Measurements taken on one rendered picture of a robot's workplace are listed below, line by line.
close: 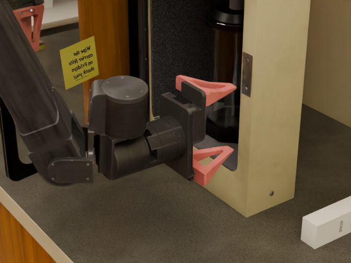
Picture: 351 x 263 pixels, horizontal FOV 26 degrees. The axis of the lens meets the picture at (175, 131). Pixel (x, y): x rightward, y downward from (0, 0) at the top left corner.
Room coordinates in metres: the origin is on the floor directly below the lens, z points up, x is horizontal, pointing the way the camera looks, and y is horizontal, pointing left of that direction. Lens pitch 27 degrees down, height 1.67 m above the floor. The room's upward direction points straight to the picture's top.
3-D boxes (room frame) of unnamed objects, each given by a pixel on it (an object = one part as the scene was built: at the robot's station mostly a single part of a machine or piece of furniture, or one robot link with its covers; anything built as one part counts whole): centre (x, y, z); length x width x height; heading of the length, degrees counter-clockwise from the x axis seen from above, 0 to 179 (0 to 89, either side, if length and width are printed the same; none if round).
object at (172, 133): (0.88, 0.02, 1.20); 0.07 x 0.07 x 0.10; 35
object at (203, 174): (0.92, -0.04, 1.16); 0.09 x 0.07 x 0.07; 125
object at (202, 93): (0.92, -0.04, 1.23); 0.09 x 0.07 x 0.07; 125
